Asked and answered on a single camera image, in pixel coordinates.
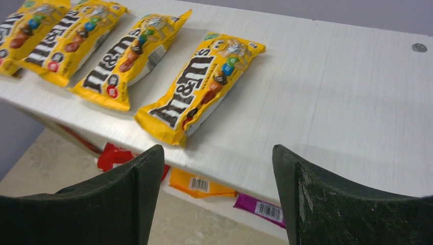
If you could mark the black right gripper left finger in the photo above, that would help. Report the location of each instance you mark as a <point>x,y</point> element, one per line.
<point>115,207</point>

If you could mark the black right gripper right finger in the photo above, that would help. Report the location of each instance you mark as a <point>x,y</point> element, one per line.
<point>321,207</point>

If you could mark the purple grape candy bag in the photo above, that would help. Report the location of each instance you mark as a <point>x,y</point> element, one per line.
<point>260,208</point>

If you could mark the red mixed fruit candy bag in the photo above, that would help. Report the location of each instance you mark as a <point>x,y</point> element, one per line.
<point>109,157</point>

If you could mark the orange mango candy bag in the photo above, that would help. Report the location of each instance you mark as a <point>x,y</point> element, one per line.
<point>198,187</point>

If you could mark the yellow M&M bag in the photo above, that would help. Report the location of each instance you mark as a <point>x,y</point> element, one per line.
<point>23,30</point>
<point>211,72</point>
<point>69,43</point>
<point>130,59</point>

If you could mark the white two-tier shelf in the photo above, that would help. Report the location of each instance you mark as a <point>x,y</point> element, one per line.
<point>356,101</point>

